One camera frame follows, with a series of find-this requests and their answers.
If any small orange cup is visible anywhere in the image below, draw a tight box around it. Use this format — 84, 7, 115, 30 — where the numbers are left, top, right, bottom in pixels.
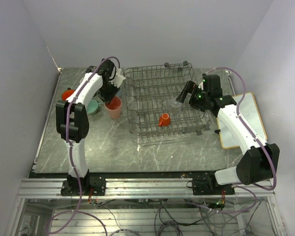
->
158, 113, 171, 127

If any large orange mug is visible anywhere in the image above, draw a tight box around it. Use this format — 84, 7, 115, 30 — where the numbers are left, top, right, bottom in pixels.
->
61, 88, 75, 101

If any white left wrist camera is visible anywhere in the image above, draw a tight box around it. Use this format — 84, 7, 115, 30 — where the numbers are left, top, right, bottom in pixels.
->
110, 68, 126, 88

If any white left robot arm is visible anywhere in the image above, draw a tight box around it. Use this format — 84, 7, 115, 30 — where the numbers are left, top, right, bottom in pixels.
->
56, 56, 125, 195

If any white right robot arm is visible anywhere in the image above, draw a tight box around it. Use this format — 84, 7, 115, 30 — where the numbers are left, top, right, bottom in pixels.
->
176, 74, 280, 195

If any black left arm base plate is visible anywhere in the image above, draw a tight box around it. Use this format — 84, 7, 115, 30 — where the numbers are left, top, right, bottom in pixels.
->
60, 175, 106, 196

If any mint green mug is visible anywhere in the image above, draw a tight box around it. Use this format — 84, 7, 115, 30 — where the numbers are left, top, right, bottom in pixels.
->
87, 100, 99, 115

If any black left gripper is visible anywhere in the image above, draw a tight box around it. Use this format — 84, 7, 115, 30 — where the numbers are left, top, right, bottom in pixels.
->
97, 80, 121, 106

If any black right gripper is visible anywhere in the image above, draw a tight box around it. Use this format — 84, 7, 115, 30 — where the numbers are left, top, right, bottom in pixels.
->
176, 81, 209, 112

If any pink plastic tumbler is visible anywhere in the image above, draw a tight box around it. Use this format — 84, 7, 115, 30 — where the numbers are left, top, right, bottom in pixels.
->
105, 96, 122, 119

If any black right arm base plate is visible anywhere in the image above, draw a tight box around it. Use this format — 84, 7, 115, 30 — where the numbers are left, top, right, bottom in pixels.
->
186, 178, 235, 196

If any grey wire dish rack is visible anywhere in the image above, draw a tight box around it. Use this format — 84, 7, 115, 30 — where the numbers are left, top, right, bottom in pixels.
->
123, 61, 210, 138

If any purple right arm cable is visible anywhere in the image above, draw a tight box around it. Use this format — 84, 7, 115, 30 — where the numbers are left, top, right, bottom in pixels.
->
184, 67, 278, 214

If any yellow framed whiteboard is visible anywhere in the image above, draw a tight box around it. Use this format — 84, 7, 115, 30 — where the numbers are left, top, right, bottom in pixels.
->
216, 92, 267, 149

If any aluminium mounting rail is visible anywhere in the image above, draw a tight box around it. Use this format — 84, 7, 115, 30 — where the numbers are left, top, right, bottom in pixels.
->
17, 177, 275, 199

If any clear glass cup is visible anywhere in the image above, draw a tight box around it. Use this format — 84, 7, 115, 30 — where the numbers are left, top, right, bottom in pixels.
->
168, 99, 182, 110

